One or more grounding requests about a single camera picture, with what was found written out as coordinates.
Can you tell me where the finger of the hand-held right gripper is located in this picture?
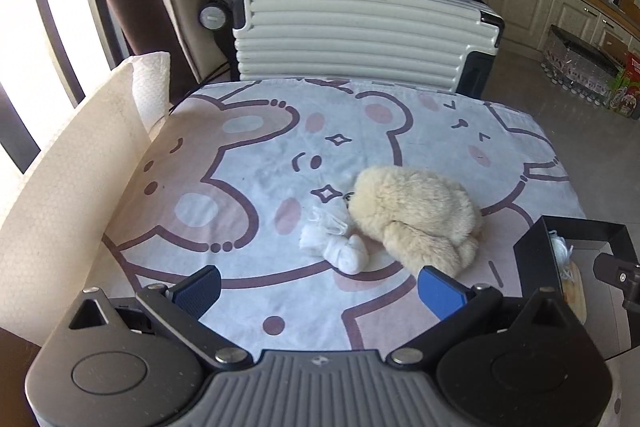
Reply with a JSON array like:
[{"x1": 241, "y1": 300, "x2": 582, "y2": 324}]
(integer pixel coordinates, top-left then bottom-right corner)
[{"x1": 593, "y1": 253, "x2": 640, "y2": 308}]

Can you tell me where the white crumpled wrap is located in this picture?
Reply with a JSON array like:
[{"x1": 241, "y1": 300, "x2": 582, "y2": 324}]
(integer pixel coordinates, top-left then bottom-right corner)
[{"x1": 550, "y1": 229, "x2": 575, "y2": 280}]

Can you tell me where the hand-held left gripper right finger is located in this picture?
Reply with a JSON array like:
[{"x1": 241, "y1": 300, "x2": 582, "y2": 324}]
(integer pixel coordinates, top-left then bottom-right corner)
[{"x1": 387, "y1": 266, "x2": 586, "y2": 365}]

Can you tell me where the pack of water bottles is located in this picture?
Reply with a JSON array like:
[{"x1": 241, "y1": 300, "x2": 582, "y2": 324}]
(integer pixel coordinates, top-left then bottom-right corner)
[{"x1": 542, "y1": 24, "x2": 623, "y2": 105}]

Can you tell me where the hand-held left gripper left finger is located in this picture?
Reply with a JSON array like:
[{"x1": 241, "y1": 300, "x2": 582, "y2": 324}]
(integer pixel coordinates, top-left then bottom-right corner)
[{"x1": 67, "y1": 265, "x2": 253, "y2": 370}]

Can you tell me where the white ribbed suitcase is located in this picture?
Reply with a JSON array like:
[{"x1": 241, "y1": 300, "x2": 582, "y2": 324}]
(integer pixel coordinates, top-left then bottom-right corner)
[{"x1": 198, "y1": 0, "x2": 505, "y2": 98}]

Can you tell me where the cream paper towel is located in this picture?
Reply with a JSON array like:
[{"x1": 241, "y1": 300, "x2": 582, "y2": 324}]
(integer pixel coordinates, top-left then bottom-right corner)
[{"x1": 0, "y1": 51, "x2": 172, "y2": 348}]

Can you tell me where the black cardboard box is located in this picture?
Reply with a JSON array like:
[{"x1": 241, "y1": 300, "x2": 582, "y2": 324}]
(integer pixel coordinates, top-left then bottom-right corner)
[{"x1": 514, "y1": 215, "x2": 640, "y2": 360}]

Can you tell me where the cream plush toy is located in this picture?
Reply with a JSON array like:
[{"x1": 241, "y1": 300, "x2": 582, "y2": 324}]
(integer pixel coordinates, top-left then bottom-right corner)
[{"x1": 348, "y1": 165, "x2": 485, "y2": 280}]

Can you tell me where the clear plastic wrapper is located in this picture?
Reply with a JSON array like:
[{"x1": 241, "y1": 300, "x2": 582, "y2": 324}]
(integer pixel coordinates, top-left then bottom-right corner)
[{"x1": 299, "y1": 201, "x2": 353, "y2": 253}]

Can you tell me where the bear printed blanket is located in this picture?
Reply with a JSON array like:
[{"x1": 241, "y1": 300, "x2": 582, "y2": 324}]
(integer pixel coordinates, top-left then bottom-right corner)
[{"x1": 97, "y1": 77, "x2": 588, "y2": 358}]

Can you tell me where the dark window railing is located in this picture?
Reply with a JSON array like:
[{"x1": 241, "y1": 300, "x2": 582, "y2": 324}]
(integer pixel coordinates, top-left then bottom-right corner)
[{"x1": 0, "y1": 0, "x2": 101, "y2": 174}]

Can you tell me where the white sock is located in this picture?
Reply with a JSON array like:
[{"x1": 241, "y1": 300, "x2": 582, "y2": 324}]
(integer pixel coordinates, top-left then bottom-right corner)
[{"x1": 322, "y1": 234, "x2": 372, "y2": 275}]

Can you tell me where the red green carton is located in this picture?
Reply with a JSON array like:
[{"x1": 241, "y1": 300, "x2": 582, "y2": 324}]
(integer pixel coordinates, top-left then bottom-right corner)
[{"x1": 607, "y1": 52, "x2": 640, "y2": 120}]

